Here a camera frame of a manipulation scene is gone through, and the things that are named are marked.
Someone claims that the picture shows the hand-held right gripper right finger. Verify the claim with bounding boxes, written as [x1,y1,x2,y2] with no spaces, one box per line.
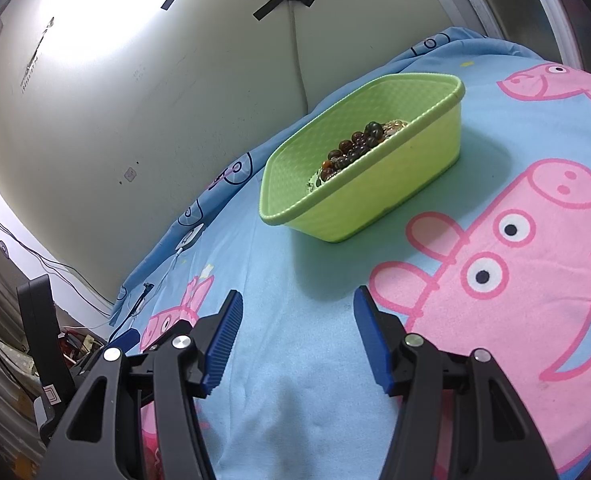
[353,285,559,480]

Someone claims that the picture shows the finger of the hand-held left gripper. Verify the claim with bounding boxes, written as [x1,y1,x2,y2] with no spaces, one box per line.
[106,329,142,358]

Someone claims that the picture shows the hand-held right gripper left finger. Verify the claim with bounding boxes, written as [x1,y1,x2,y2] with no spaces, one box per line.
[46,289,244,480]

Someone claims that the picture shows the green plastic basket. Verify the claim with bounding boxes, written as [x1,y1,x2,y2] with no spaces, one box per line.
[259,73,466,243]

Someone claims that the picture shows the dark brown bead bracelet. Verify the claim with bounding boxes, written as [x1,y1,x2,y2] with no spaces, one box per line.
[319,121,383,182]

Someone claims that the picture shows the blue cartoon pig blanket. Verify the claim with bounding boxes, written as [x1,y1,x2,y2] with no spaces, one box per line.
[108,25,591,480]

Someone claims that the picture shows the white charger pad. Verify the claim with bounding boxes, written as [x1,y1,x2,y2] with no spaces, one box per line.
[178,227,204,250]

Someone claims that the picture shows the black cable with plug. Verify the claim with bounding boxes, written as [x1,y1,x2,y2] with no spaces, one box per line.
[108,282,155,341]

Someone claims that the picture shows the thin grey wall wires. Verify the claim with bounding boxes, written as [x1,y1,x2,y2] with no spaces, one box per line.
[0,207,111,306]

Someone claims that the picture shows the white wall cable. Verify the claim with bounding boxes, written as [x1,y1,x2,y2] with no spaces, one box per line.
[288,2,310,113]

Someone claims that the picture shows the pale door frame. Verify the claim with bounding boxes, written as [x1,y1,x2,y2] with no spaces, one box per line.
[408,0,586,68]

